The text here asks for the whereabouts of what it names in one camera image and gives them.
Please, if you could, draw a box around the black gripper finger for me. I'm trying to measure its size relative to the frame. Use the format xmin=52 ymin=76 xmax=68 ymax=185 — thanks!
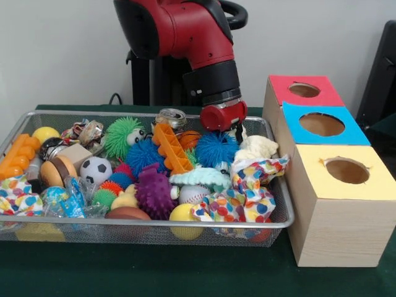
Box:
xmin=234 ymin=122 xmax=246 ymax=146

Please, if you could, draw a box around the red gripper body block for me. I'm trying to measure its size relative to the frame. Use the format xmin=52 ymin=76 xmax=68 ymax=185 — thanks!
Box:
xmin=199 ymin=100 xmax=249 ymax=131

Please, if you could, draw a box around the cream waffle cloth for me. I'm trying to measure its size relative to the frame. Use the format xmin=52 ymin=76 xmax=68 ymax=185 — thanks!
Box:
xmin=234 ymin=126 xmax=279 ymax=161

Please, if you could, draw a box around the blue spiky ball with eyes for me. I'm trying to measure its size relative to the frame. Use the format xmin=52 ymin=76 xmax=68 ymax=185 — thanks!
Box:
xmin=195 ymin=131 xmax=239 ymax=173

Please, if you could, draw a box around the mint waffle cloth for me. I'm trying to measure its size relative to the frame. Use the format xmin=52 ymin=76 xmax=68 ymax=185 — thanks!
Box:
xmin=169 ymin=165 xmax=233 ymax=192

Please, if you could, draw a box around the wooden box with three holes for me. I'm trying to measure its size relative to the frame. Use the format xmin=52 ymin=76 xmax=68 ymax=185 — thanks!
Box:
xmin=262 ymin=74 xmax=396 ymax=267

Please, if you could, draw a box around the shallow silver mesh bin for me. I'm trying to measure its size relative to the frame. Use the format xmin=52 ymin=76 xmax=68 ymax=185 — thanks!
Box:
xmin=0 ymin=110 xmax=295 ymax=248

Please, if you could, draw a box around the orange toy block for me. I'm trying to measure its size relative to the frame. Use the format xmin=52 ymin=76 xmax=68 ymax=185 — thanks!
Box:
xmin=152 ymin=123 xmax=195 ymax=176

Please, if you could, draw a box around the polka dot paper napkin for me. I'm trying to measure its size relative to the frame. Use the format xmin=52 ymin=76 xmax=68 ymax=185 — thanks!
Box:
xmin=191 ymin=153 xmax=291 ymax=223

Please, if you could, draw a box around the green spiky ball with eyes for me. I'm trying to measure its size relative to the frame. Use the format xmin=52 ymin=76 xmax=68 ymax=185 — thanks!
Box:
xmin=104 ymin=116 xmax=146 ymax=161

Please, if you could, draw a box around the purple spiky toy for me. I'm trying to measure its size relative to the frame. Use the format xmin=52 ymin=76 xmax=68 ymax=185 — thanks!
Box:
xmin=134 ymin=163 xmax=179 ymax=221

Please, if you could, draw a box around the small soccer ball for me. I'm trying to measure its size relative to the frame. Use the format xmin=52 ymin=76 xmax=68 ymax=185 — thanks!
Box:
xmin=79 ymin=156 xmax=113 ymax=186

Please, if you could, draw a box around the dark green table cloth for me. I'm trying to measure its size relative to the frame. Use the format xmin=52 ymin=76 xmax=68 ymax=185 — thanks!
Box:
xmin=0 ymin=104 xmax=396 ymax=297
xmin=369 ymin=111 xmax=396 ymax=146

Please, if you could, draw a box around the black stand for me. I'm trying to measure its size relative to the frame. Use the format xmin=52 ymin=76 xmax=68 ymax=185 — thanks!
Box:
xmin=355 ymin=20 xmax=396 ymax=124

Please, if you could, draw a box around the toy burger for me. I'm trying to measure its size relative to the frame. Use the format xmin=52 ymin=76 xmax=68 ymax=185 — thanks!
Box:
xmin=39 ymin=154 xmax=78 ymax=188

